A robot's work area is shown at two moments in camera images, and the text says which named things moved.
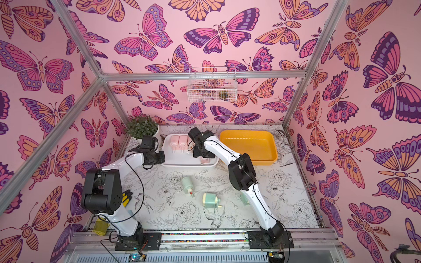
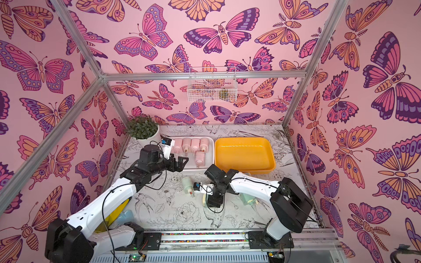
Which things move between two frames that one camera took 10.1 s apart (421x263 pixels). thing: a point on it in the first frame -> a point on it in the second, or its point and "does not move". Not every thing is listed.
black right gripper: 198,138 -> 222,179
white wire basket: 212,84 does not move
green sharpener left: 187,184 does not move
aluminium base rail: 308,246 does not move
